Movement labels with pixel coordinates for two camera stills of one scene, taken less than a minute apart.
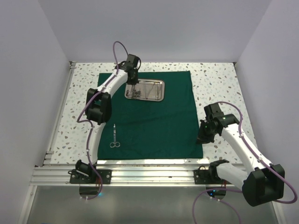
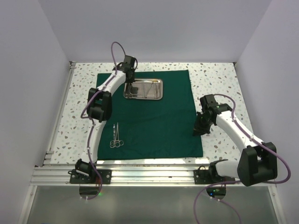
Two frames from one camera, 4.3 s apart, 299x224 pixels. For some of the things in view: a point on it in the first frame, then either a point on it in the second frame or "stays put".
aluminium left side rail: (49, 153) stays put
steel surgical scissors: (114, 143) stays put
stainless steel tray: (149, 89) stays put
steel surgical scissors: (133, 93) to (117, 143)
